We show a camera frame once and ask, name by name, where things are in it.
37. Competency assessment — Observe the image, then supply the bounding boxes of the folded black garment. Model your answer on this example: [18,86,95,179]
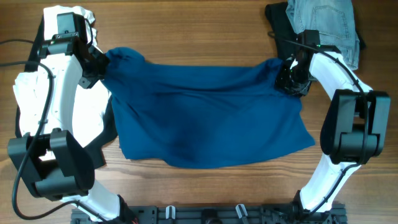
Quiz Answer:
[265,1,366,52]

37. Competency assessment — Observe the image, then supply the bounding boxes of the blue t-shirt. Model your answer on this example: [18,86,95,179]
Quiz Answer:
[103,47,315,169]

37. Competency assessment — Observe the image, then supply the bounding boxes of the black garment under white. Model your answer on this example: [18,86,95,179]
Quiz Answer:
[13,12,118,168]

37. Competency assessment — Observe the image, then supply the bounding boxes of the light blue denim jeans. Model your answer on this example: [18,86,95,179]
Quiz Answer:
[285,0,360,70]

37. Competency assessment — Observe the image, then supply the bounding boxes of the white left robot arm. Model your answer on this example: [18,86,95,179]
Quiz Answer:
[7,7,137,223]

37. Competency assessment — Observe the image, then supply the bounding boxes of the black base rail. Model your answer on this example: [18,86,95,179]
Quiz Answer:
[70,204,348,224]

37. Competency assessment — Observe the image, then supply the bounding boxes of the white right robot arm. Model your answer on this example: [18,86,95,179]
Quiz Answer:
[275,30,391,220]

